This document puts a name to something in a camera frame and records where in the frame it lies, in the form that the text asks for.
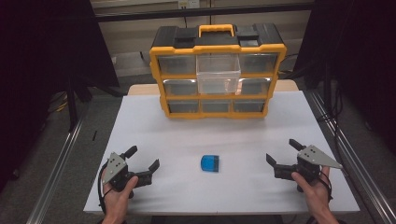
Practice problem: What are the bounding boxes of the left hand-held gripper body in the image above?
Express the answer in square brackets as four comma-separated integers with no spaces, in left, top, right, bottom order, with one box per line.
[102,151,154,200]

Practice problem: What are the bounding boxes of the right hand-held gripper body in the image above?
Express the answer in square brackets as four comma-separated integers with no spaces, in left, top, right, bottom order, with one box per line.
[273,144,344,185]

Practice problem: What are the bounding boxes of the small blue plastic box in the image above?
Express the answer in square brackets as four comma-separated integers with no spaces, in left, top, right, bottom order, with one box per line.
[200,154,220,173]

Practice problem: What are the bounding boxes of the clear plastic drawer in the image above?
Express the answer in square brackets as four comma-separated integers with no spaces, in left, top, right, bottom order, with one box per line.
[195,54,242,95]

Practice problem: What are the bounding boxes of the yellow and black drawer organizer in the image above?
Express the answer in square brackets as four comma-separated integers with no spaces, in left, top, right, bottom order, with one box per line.
[148,23,288,120]

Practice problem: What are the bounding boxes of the person's left hand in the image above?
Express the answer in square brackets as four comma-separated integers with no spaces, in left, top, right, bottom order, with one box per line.
[102,168,140,220]

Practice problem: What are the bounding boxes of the person's right hand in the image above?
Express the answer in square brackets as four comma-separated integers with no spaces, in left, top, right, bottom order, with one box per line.
[290,166,332,217]

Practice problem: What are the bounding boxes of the white table mat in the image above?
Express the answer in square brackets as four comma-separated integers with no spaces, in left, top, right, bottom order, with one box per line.
[83,90,361,217]

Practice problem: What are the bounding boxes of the black metal stand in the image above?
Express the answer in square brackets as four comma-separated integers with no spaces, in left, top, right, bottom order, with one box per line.
[65,74,94,133]

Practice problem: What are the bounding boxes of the set of closed small drawers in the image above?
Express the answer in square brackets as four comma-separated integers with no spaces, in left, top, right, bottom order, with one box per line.
[157,52,279,114]

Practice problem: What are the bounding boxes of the black curtain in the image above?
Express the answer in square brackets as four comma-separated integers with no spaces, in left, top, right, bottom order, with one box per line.
[0,0,120,190]
[293,0,396,157]

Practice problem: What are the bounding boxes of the black horizontal bar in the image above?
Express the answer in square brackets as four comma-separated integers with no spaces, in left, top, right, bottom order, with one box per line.
[93,2,315,23]

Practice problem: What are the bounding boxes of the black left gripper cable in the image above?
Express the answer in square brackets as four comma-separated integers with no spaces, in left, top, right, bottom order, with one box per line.
[97,162,110,216]

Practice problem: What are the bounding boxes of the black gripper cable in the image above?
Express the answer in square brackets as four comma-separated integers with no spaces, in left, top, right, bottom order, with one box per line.
[97,162,110,216]
[319,170,333,202]

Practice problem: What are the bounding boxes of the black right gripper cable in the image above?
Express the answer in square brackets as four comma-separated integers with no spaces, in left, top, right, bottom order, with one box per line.
[319,170,333,202]

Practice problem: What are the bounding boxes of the aluminium frame rail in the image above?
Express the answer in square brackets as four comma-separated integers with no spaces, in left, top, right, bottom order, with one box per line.
[25,116,86,224]
[306,90,396,224]

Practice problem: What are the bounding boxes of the black floor cables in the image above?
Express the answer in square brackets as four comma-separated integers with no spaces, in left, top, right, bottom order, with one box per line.
[316,85,345,157]

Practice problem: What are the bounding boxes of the yellow floor cable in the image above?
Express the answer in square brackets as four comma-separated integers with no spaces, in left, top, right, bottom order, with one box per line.
[49,92,69,114]

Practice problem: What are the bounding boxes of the white wall outlet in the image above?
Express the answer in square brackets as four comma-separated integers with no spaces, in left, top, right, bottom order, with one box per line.
[177,0,201,9]

